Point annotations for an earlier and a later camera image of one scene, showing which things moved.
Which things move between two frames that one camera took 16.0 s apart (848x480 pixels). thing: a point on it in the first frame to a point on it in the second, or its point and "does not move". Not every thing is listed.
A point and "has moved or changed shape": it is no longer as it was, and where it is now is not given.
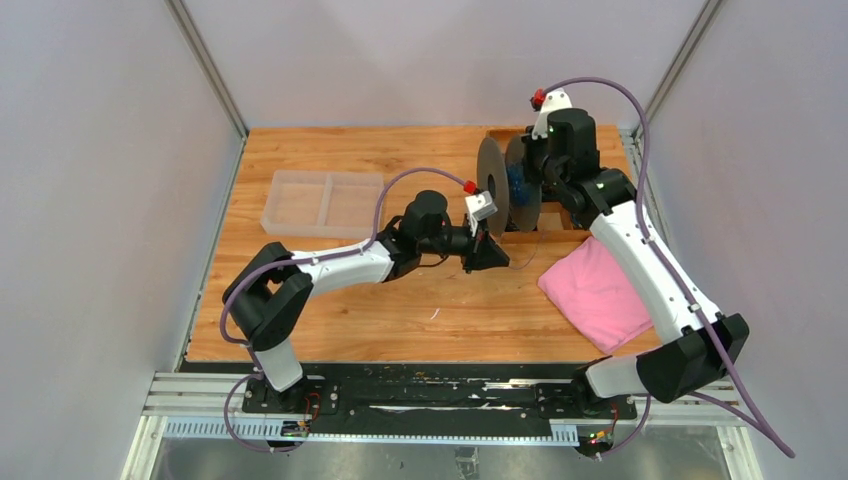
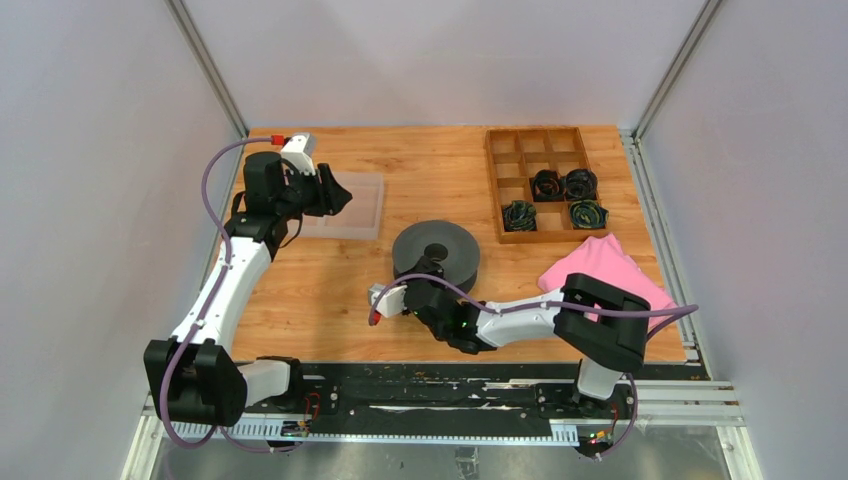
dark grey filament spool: [502, 172] has moved or changed shape
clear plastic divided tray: [323, 204] does not move
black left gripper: [483, 253] to [329, 195]
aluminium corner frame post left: [178, 10] does not move
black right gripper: [531, 145] to [426, 266]
